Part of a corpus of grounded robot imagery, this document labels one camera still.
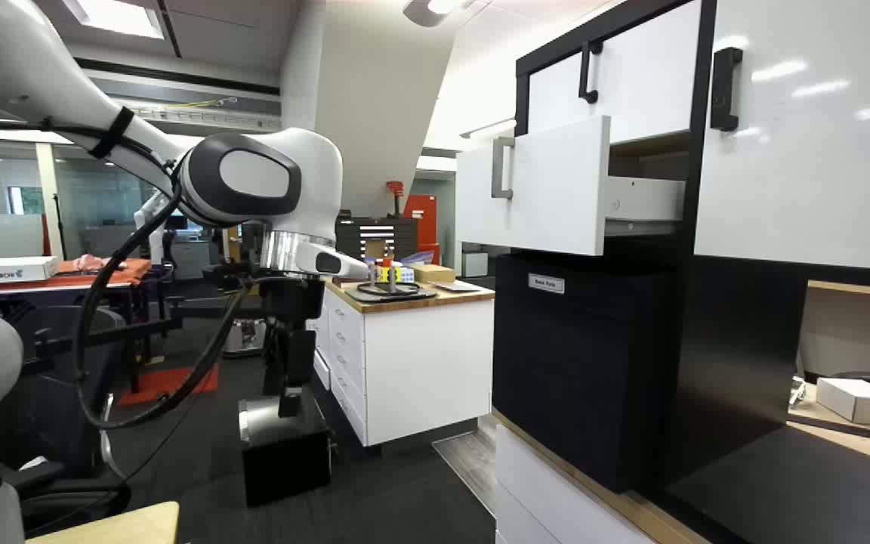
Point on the white counter drawer unit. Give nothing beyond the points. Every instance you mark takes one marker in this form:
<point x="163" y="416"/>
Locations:
<point x="545" y="503"/>

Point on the light wooden board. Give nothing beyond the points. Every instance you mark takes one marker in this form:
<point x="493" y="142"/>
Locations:
<point x="114" y="527"/>

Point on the red tall cabinet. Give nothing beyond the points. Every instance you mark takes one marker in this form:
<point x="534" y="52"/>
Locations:
<point x="422" y="227"/>

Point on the flat white box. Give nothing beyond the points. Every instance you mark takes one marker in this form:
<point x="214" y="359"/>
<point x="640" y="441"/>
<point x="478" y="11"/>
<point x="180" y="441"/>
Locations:
<point x="1" y="270"/>

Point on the black fabric storage bin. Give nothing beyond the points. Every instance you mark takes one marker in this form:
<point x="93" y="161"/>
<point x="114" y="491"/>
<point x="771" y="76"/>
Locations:
<point x="574" y="371"/>

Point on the small plain white box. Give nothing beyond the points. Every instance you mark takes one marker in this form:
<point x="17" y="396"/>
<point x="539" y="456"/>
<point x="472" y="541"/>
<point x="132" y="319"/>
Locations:
<point x="860" y="401"/>

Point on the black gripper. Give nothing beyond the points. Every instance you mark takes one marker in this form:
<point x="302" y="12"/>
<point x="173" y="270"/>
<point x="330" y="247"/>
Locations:
<point x="292" y="298"/>

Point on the black and white cabinet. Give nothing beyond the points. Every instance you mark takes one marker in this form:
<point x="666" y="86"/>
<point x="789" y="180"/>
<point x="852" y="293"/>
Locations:
<point x="739" y="351"/>

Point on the black box on floor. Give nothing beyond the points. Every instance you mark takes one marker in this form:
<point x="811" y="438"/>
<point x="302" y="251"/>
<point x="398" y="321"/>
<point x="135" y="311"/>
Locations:
<point x="285" y="456"/>

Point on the black tool chest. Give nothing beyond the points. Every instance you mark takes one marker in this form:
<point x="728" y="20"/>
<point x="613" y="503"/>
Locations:
<point x="371" y="236"/>

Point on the black round plate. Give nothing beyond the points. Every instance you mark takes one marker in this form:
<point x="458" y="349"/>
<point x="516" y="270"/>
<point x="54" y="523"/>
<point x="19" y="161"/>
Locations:
<point x="395" y="291"/>

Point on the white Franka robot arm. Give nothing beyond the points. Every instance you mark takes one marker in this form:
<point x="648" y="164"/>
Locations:
<point x="14" y="49"/>

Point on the white cabinet door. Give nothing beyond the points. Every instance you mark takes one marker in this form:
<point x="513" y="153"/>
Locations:
<point x="809" y="153"/>

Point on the red floor mat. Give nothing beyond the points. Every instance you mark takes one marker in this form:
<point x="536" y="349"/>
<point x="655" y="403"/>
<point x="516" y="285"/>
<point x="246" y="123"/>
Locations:
<point x="166" y="385"/>

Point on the tan small box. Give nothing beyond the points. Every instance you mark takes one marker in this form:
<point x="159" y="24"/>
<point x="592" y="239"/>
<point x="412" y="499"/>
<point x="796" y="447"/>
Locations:
<point x="433" y="274"/>

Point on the red and yellow bottle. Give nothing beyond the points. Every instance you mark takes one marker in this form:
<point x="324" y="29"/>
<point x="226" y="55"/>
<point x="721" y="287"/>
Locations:
<point x="386" y="274"/>

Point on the red covered table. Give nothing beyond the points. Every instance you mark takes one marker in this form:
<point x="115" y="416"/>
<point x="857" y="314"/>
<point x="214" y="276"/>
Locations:
<point x="84" y="274"/>

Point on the white island cabinet wooden top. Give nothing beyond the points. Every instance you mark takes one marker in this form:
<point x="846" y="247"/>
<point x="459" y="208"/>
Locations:
<point x="424" y="364"/>

